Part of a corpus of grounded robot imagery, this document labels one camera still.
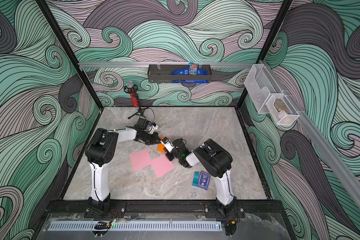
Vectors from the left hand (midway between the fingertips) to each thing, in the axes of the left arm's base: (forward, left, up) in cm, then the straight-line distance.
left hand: (161, 139), depth 99 cm
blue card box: (-27, -26, 0) cm, 37 cm away
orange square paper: (-5, 0, -1) cm, 5 cm away
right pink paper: (-17, -1, -2) cm, 17 cm away
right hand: (-5, -4, -2) cm, 7 cm away
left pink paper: (-13, +13, -3) cm, 18 cm away
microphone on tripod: (+27, +21, +22) cm, 40 cm away
